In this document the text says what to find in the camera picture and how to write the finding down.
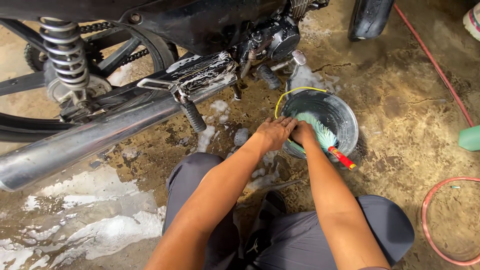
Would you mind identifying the person's black shoe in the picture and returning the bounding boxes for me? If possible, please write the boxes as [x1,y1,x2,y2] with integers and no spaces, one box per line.
[240,190,288,270]

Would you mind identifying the white plastic bucket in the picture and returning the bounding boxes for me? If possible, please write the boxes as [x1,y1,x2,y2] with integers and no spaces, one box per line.
[462,2,480,42]

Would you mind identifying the black motorcycle front tyre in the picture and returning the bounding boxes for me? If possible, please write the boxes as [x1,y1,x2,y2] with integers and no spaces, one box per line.
[347,0,396,42]

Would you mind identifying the red water hose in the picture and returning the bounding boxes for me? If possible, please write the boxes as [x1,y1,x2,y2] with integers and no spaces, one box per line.
[393,3,480,267]

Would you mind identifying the green bristle brush red handle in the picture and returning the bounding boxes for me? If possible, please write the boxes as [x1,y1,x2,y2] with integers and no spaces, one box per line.
[288,112,358,172]

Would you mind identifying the person's left hand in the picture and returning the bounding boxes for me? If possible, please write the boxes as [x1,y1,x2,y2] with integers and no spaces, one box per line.
[255,116,299,152]

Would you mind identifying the grey metal bucket yellow handle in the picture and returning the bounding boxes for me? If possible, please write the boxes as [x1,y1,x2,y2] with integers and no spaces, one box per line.
[274,86,359,161]

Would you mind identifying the black motorcycle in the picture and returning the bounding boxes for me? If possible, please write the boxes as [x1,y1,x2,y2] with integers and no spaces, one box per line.
[0,0,331,143]

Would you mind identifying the chrome coil shock absorber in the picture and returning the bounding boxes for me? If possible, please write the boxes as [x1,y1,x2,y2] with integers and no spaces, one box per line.
[37,17,91,91]

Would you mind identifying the person's grey trousers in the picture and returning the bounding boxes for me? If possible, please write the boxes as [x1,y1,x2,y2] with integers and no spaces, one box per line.
[162,152,415,270]

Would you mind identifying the person's right hand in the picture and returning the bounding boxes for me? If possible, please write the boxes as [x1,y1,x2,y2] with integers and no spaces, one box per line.
[290,120,317,148]

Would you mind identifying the black rubber footpeg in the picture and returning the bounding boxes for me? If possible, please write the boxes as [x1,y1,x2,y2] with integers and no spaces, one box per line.
[256,64,282,91]
[181,100,208,134]

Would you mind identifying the green plastic container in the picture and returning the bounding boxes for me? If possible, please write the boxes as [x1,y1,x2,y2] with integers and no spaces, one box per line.
[458,125,480,152]

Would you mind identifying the chrome exhaust pipe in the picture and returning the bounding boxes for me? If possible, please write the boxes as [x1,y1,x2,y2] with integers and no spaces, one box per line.
[0,73,238,193]

